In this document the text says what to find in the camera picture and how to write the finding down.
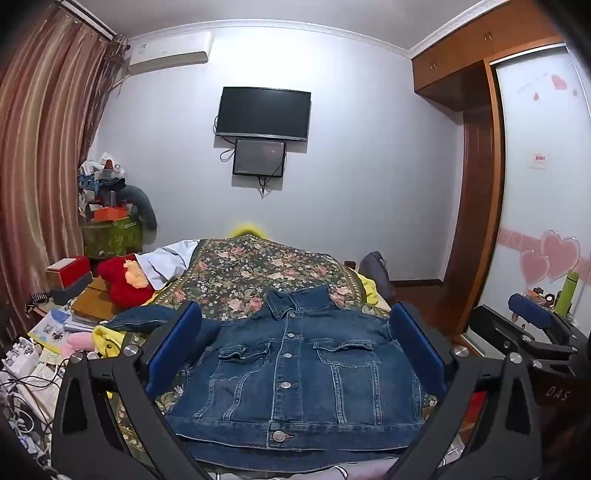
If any small black wall monitor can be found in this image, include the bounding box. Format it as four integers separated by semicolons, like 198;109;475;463
232;138;287;178

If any white power strip with cables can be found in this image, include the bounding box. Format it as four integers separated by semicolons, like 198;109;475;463
0;337;65;462

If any pile of clutter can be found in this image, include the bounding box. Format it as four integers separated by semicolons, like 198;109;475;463
76;152;127;217

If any striped brown curtain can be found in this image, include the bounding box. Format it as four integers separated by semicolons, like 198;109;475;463
0;0;127;333

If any stack of books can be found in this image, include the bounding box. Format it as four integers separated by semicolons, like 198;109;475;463
28;308;93;352

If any white cloth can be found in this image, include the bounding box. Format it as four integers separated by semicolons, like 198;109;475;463
137;240;201;291

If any pink plush toy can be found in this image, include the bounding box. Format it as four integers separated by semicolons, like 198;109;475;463
60;333;98;358

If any blue denim jacket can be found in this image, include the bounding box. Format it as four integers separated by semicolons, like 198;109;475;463
102;285;426;453

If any dark grey backpack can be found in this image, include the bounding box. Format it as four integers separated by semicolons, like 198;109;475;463
359;251;395;301

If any white sliding door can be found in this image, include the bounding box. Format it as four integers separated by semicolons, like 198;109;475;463
489;44;591;324

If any green bottle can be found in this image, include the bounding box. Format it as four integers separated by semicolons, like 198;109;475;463
554;271;579;317

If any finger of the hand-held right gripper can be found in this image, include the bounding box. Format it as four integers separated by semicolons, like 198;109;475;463
508;294;589;352
466;305;573;367

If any brown wooden wardrobe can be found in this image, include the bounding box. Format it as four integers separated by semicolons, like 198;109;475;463
410;0;573;352

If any black wall television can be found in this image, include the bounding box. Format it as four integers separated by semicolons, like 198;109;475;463
216;86;312;141

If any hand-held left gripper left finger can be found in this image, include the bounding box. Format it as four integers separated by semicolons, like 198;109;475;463
51;301;211;480

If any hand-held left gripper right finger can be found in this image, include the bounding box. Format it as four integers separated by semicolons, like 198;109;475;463
383;302;541;480

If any yellow round object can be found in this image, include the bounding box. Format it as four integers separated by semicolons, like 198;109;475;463
231;224;269;241

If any dark grey box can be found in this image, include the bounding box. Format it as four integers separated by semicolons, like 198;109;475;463
52;272;93;305

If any red plush toy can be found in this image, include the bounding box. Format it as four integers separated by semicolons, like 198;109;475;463
95;253;155;309

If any white air conditioner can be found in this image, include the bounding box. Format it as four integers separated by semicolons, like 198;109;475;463
128;31;214;73

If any red box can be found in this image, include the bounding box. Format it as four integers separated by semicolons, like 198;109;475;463
46;256;92;289

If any orange box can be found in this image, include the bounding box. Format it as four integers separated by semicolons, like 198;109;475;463
92;207;130;222

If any brown wooden box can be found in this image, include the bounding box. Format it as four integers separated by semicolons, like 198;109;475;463
71;277;116;321

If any yellow smiley cloth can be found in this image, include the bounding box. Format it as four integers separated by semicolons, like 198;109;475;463
91;325;127;358

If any dark floral blanket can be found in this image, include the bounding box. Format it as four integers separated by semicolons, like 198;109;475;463
108;234;432;480

